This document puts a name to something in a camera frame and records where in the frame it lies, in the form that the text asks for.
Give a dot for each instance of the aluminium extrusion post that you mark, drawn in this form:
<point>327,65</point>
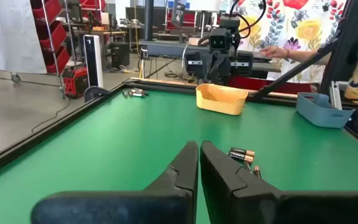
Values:
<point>336,96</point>

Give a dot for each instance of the black post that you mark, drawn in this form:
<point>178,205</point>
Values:
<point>148,18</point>

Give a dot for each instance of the person's hand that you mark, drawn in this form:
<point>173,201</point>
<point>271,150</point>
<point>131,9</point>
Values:
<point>275,52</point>

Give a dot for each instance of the caster wheel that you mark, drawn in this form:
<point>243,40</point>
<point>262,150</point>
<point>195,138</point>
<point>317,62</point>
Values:
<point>15,78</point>

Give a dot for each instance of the black table frame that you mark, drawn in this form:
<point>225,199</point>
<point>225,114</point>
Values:
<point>42,134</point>

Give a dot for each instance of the black computer tower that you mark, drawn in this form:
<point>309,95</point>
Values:
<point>120,56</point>

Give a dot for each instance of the red black tool case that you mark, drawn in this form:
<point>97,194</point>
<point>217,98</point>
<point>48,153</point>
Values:
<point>75,82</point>

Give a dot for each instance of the slate blue plastic bin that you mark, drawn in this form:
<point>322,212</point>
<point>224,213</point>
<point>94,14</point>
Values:
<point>322,116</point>

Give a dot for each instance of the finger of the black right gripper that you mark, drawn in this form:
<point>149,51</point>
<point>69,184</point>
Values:
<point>225,70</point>
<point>215,70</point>

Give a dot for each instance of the person's forearm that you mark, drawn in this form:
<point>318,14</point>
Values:
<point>309,56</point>

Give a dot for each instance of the person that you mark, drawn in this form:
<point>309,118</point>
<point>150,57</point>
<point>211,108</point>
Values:
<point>291,31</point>

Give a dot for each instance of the yellow plastic bin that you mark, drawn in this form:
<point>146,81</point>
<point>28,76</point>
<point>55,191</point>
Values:
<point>219,104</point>

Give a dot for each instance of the white curtain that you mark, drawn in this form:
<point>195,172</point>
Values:
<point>8,31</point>

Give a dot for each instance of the black table clamp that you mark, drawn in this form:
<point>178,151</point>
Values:
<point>93,93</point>

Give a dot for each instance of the red low cabinet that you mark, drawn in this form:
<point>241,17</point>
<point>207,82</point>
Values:
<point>259,83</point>

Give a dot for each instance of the metal storage rack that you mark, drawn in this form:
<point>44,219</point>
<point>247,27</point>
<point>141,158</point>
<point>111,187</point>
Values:
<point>53,46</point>

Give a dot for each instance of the large black panel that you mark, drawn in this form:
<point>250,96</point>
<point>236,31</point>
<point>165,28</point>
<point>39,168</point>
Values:
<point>353,31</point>

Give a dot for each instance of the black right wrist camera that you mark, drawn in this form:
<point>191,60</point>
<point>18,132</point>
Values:
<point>220,40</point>

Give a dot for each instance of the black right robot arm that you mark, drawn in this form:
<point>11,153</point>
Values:
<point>230,22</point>

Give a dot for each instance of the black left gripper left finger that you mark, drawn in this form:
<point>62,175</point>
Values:
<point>166,205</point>

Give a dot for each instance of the white black tower fan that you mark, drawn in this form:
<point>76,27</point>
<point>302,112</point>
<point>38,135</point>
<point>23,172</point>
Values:
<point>96,62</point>

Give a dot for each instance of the small dark battery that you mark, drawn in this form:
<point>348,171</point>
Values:
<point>141,91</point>
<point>136,94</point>

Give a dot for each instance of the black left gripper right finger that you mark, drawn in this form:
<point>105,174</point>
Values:
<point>259,205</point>

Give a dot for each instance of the red storage bin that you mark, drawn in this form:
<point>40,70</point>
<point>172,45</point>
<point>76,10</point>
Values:
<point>47,9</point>
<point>57,60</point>
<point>53,35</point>

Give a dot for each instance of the black diagonal frame strut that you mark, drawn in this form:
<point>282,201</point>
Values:
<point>291,73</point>

